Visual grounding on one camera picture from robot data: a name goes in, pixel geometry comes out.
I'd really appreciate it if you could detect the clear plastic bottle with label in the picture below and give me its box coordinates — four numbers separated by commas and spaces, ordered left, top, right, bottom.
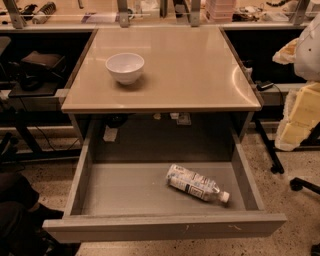
166, 164, 230, 203

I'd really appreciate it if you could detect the white ceramic bowl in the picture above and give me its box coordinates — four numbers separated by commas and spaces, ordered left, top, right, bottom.
105, 53, 145, 85

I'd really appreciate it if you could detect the person's dark leg and shoe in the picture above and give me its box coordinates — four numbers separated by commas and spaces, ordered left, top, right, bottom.
0, 173, 80, 256

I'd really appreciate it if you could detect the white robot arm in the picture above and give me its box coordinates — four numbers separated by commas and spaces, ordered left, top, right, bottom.
272, 14, 320, 151

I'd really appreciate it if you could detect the small black device with cable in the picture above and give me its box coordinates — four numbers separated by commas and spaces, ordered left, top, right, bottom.
256, 80, 274, 91

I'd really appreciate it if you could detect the grey cabinet with beige top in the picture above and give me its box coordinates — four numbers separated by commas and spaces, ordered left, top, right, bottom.
61, 26, 261, 155

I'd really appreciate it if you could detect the open grey drawer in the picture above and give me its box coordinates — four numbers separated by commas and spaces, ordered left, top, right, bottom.
44, 118, 286, 242

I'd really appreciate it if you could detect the stack of pink trays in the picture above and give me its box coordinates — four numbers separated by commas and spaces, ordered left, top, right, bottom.
205, 0, 236, 22

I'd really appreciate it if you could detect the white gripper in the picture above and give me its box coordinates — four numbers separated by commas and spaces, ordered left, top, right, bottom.
272, 37, 320, 152

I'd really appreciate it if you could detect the black office chair base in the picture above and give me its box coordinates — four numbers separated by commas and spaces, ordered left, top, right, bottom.
290, 177, 320, 195

